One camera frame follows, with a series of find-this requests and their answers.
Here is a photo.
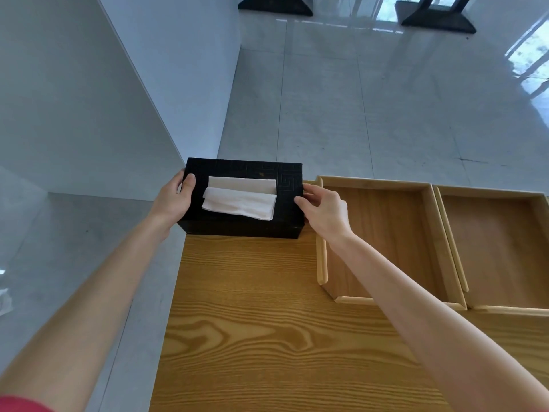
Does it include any person's right hand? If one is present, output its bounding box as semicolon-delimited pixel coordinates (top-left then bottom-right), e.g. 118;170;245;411
293;183;354;247

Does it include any person's left hand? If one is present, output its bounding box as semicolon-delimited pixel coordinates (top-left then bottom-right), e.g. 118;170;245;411
150;169;197;236

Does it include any wooden tray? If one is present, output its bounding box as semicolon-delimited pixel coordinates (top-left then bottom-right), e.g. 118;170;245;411
315;175;468;312
432;184;549;317

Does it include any black tissue box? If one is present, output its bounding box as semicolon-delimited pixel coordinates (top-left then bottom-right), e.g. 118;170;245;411
176;157;306;240

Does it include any person's left forearm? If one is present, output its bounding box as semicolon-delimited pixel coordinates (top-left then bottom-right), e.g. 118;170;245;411
0;214;172;412

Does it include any person's right forearm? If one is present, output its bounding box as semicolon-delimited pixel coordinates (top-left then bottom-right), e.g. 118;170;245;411
328;233;549;412

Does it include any white tissue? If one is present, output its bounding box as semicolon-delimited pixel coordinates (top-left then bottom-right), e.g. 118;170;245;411
201;175;278;221

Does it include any wooden table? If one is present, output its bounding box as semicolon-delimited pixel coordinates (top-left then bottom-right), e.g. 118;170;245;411
148;180;549;412

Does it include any table with black legs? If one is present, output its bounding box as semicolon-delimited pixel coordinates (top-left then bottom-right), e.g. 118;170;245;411
394;0;478;35
238;0;314;17

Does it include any pink shirt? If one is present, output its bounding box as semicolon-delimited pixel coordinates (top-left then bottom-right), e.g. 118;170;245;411
0;395;54;412

